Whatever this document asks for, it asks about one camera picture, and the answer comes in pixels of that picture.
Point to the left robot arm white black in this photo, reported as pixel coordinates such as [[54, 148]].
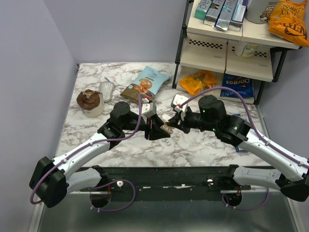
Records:
[[53, 179]]

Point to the white yellow cup on shelf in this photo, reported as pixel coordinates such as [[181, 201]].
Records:
[[245, 49]]

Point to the white popcorn tub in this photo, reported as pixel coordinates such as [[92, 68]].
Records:
[[259, 11]]

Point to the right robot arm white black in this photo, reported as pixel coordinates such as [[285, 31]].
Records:
[[290, 172]]

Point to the silver toothpaste box left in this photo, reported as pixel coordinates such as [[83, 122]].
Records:
[[213, 12]]

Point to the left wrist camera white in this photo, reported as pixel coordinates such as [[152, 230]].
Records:
[[148, 108]]

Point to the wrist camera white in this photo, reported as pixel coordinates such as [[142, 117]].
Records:
[[148, 108], [176, 103]]

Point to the teal toothpaste box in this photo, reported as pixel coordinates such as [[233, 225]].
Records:
[[202, 8]]

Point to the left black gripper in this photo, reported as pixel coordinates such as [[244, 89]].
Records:
[[154, 131]]

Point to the blue cassava chips bag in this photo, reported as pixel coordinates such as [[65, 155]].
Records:
[[147, 83]]

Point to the silver toothpaste box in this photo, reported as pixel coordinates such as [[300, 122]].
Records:
[[226, 15], [213, 12]]

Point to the orange snack bag lower shelf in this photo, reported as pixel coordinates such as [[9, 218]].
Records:
[[198, 82]]

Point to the black frame cream shelf unit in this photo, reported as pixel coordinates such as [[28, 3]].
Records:
[[202, 47]]

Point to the white earbud charging case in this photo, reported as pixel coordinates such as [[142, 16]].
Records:
[[165, 117]]

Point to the brown paper wrapped cup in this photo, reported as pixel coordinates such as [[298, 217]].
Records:
[[91, 103]]

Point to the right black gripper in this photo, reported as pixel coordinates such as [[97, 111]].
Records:
[[175, 121]]

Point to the orange honey dijon chips bag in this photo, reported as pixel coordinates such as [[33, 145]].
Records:
[[287, 22]]

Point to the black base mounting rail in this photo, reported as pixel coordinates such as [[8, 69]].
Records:
[[121, 184]]

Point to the blue white toothpaste box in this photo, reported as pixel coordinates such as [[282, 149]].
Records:
[[237, 19]]

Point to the beige earbud charging case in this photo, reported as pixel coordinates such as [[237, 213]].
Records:
[[167, 129]]

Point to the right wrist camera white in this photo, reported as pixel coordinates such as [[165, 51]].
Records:
[[176, 103]]

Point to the blue Doritos bag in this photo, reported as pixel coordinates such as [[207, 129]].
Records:
[[242, 85]]

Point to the silver toothpaste box middle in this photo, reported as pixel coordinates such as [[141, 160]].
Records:
[[226, 15]]

